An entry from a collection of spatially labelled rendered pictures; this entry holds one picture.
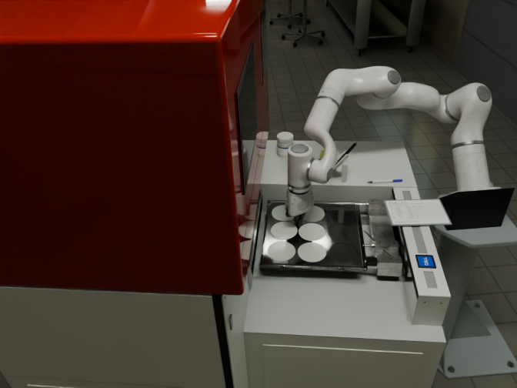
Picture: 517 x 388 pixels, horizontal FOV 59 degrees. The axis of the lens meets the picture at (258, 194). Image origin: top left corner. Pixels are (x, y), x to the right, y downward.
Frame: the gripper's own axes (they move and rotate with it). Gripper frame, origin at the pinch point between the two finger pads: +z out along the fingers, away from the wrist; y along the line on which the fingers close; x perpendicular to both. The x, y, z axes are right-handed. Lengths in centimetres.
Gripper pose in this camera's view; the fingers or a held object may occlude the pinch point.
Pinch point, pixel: (298, 220)
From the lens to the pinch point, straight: 173.8
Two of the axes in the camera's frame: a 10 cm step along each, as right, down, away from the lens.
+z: 0.4, 8.0, 6.0
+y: 9.0, -2.9, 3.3
